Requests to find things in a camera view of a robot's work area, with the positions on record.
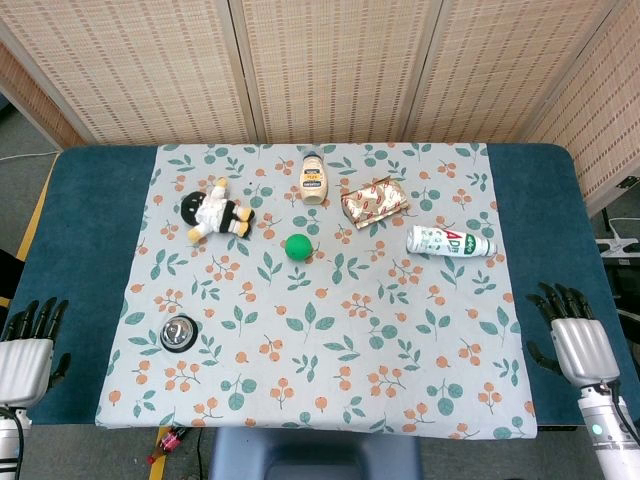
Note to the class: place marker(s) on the floral patterned tablecloth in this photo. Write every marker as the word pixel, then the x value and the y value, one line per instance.
pixel 320 290

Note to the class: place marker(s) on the plush doll white black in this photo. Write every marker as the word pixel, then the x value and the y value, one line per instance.
pixel 216 211

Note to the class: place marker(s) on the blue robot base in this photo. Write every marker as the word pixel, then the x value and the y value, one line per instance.
pixel 315 454

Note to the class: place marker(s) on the red small bottle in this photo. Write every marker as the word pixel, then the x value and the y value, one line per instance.
pixel 169 442

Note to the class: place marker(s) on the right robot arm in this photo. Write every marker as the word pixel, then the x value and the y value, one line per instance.
pixel 607 435

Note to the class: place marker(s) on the bamboo folding screen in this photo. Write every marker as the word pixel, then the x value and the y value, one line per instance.
pixel 320 70

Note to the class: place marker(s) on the white AD milk bottle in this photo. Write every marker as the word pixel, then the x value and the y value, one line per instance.
pixel 447 242

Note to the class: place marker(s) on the black round bell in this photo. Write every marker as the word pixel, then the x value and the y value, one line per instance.
pixel 176 332

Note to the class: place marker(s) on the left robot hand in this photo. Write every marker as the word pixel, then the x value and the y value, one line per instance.
pixel 25 357

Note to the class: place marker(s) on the green ball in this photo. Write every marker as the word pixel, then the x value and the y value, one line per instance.
pixel 298 247

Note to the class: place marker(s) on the beige sauce squeeze bottle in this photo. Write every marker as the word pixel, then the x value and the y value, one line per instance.
pixel 314 177

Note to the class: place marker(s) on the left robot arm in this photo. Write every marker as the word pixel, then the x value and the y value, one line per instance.
pixel 9 440

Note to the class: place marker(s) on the blue table mat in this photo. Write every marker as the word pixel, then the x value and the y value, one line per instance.
pixel 75 280

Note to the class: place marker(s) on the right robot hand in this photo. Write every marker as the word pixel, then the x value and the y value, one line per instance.
pixel 580 345

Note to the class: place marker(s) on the gold red snack bag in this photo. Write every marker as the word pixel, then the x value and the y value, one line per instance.
pixel 376 201

